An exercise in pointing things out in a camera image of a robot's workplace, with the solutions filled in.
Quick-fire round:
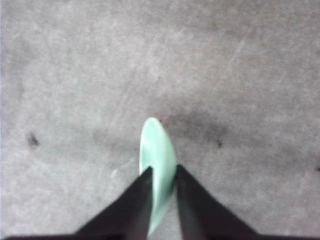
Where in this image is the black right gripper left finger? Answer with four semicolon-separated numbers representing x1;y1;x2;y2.
74;165;154;240

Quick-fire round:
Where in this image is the mint green plastic spoon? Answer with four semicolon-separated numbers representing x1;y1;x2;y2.
139;117;177;236

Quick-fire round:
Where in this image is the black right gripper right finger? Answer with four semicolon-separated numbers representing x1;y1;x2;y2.
174;164;258;240

